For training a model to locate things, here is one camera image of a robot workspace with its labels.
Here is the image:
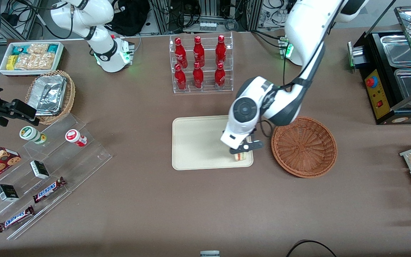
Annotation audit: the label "beige plastic serving tray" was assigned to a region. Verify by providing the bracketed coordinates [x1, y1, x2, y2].
[172, 115, 254, 171]

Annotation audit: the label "light wicker basket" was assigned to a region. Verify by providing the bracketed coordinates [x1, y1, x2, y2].
[25, 70, 76, 125]

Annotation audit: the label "round brown wicker basket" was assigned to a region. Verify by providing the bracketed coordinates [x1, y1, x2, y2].
[271, 116, 337, 178]

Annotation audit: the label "green lid cup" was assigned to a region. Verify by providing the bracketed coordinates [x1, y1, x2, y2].
[19, 126, 47, 145]

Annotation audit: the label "aluminium foil container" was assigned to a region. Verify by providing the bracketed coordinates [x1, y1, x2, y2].
[27, 75, 67, 117]

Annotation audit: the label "white snack box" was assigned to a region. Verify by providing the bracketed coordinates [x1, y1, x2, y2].
[0, 42, 65, 77]

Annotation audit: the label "red lid cup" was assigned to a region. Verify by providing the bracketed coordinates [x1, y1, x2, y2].
[65, 129, 88, 147]

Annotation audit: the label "clear bag of puffed snacks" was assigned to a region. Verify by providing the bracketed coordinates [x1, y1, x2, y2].
[15, 53, 55, 70]
[27, 43, 49, 54]

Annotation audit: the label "small black box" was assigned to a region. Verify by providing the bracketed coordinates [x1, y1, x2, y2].
[30, 160, 50, 180]
[0, 184, 20, 202]

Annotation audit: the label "clear acrylic bottle rack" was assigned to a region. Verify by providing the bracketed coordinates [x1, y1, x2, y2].
[169, 32, 234, 94]

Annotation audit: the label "red cola bottle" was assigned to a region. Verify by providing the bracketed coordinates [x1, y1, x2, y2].
[193, 36, 205, 67]
[174, 64, 187, 90]
[214, 62, 226, 90]
[215, 35, 227, 66]
[193, 62, 204, 89]
[174, 37, 188, 68]

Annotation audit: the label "clear acrylic stepped display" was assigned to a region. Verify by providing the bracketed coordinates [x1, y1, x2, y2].
[0, 112, 113, 240]

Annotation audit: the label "Snickers chocolate bar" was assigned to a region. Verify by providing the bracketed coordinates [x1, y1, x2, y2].
[32, 177, 67, 204]
[0, 205, 35, 233]

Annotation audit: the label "black food warmer machine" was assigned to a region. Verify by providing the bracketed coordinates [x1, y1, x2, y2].
[348, 5, 411, 125]

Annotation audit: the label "black bag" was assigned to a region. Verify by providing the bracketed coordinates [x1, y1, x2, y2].
[106, 0, 149, 36]

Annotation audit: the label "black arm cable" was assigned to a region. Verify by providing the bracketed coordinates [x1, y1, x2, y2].
[259, 34, 329, 138]

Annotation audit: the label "black base cable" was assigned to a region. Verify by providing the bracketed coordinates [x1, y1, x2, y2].
[252, 30, 281, 47]

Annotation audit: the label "black floor cable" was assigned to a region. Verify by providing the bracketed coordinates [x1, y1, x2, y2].
[286, 240, 338, 257]

